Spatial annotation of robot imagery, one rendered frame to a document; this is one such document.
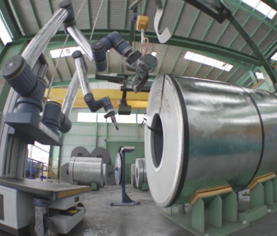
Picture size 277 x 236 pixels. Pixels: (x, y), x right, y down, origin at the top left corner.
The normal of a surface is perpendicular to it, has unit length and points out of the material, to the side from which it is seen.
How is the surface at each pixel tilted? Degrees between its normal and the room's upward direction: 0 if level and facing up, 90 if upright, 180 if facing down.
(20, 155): 90
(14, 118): 90
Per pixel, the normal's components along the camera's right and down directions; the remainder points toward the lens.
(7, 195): 0.11, -0.38
